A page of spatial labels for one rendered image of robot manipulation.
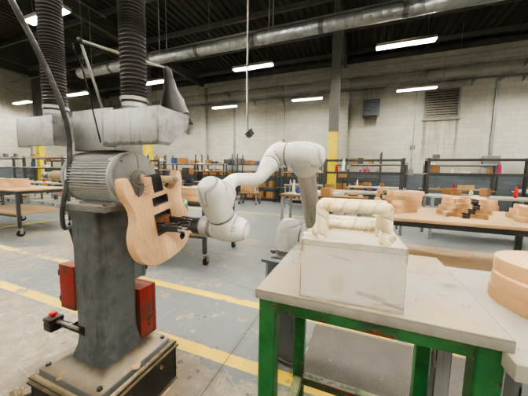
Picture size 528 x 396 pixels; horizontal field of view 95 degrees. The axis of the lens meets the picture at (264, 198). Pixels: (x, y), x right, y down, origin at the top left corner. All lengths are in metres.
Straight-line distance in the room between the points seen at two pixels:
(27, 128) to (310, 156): 1.42
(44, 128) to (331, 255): 1.42
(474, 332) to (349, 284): 0.28
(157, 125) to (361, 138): 11.28
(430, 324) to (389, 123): 11.54
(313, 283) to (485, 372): 0.42
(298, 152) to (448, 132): 11.35
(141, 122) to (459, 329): 1.15
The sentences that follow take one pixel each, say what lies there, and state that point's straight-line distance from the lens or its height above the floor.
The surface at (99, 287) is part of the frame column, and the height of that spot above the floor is 0.71.
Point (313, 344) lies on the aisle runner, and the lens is 2.17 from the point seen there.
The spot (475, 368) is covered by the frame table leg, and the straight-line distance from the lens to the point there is 0.86.
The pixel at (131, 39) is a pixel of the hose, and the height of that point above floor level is 1.80.
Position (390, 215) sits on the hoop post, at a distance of 0.70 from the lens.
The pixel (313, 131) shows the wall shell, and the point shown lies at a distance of 12.22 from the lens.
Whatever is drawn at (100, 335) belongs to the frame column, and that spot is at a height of 0.46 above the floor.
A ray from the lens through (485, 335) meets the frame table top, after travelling 0.80.
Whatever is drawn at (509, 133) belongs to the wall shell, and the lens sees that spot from 13.05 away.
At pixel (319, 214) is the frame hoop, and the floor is 1.17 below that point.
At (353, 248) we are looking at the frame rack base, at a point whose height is 1.09.
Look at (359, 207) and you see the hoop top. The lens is 0.69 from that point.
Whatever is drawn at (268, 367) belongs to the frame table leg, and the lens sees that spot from 0.94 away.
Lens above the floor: 1.28
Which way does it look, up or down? 6 degrees down
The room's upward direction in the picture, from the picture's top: 1 degrees clockwise
